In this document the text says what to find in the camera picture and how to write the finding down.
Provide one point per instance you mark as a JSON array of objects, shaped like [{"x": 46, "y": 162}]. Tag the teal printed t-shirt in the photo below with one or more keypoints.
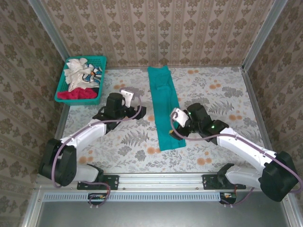
[{"x": 163, "y": 106}]

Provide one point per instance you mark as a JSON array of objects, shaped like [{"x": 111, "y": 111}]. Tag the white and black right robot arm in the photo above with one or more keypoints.
[{"x": 246, "y": 149}]

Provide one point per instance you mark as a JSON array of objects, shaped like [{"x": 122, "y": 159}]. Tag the white blue orange printed t-shirt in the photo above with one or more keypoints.
[{"x": 93, "y": 75}]

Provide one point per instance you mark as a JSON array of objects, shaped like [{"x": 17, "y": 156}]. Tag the teal plastic basket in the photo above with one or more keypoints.
[{"x": 98, "y": 71}]

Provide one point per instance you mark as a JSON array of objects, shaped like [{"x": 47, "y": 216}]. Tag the red t-shirt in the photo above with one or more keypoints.
[{"x": 75, "y": 94}]

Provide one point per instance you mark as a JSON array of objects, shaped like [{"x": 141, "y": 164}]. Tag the floral table cover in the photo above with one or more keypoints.
[{"x": 132, "y": 156}]

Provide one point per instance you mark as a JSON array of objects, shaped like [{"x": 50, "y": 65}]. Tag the grey metal panel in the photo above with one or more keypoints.
[{"x": 154, "y": 215}]

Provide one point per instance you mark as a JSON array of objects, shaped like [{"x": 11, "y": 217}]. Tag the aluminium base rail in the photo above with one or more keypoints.
[{"x": 161, "y": 180}]

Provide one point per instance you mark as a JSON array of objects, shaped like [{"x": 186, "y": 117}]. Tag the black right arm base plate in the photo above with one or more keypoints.
[{"x": 209, "y": 182}]

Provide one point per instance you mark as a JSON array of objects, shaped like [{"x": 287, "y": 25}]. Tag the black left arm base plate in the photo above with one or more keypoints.
[{"x": 111, "y": 182}]

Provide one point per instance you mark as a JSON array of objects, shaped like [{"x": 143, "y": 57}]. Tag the aluminium frame post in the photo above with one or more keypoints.
[
  {"x": 262, "y": 33},
  {"x": 47, "y": 26}
]

